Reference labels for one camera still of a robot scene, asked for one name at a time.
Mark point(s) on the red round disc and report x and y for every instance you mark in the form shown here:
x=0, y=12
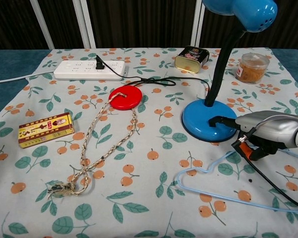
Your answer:
x=125, y=97

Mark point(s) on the gold and black tin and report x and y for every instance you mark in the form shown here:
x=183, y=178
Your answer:
x=191, y=60

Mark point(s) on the blue desk lamp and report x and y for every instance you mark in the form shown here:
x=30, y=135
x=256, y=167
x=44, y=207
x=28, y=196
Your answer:
x=203, y=119

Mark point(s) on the silver and black right hand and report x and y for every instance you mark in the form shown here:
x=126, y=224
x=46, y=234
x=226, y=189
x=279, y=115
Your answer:
x=268, y=129

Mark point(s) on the floral patterned tablecloth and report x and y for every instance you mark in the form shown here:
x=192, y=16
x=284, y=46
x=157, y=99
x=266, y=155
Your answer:
x=149, y=161

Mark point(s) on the clear jar of rubber bands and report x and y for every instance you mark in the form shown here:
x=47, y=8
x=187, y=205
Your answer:
x=252, y=68

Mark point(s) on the yellow and red box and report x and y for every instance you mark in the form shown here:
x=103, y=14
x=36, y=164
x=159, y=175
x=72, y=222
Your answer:
x=46, y=129

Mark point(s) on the white window frame post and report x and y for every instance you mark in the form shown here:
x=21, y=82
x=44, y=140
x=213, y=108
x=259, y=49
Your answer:
x=84, y=23
x=196, y=23
x=41, y=22

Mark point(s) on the white power strip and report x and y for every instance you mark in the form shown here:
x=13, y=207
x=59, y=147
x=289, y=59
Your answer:
x=89, y=69

